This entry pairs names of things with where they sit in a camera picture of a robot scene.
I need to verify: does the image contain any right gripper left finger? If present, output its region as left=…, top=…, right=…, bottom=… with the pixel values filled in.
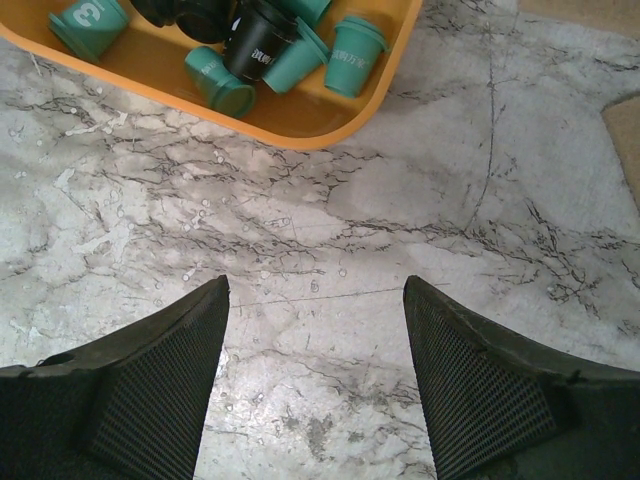
left=1, top=276, right=230, bottom=479

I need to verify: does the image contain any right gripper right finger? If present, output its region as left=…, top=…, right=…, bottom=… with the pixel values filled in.
left=403, top=276, right=639, bottom=479

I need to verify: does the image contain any teal coffee capsule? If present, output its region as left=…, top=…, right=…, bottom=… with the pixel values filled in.
left=324, top=15, right=389, bottom=99
left=185, top=46, right=256, bottom=118
left=48, top=0, right=130, bottom=64
left=279, top=0, right=332, bottom=27
left=263, top=17, right=330, bottom=94

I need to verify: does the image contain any orange plastic storage basket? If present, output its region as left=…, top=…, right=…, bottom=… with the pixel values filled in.
left=1, top=1, right=420, bottom=149

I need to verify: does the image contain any black coffee capsule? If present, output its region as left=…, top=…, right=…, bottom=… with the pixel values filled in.
left=223, top=1, right=297, bottom=83
left=130, top=0, right=235, bottom=44

